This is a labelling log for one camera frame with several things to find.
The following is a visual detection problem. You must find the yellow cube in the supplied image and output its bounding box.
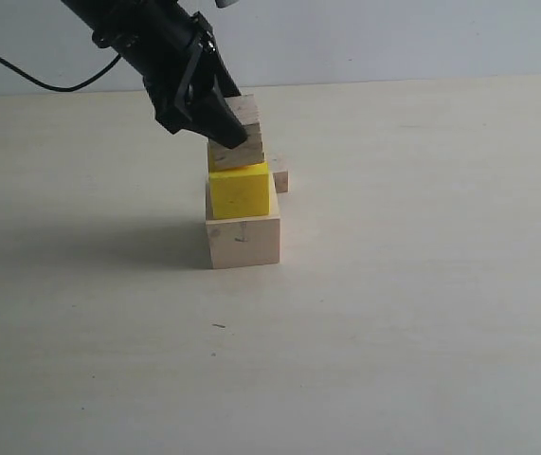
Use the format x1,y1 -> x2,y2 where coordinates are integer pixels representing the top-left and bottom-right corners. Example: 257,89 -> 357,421
208,162 -> 270,219

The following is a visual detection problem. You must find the large wooden base cube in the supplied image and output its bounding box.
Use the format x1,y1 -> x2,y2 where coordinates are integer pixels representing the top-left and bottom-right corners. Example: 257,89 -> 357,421
205,177 -> 281,269

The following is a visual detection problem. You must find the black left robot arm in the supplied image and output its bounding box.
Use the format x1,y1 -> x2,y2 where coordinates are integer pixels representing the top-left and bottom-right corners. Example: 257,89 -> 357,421
64,0 -> 247,149

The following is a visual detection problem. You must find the small wooden cube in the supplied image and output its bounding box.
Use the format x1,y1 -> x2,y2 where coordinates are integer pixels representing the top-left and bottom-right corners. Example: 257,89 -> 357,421
268,157 -> 289,193

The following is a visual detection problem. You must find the medium wooden cube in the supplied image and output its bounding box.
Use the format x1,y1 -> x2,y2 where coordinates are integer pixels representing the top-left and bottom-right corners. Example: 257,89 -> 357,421
207,93 -> 266,173

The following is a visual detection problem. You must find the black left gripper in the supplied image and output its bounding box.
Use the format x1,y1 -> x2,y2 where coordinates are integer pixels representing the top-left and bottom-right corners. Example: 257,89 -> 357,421
92,11 -> 247,149

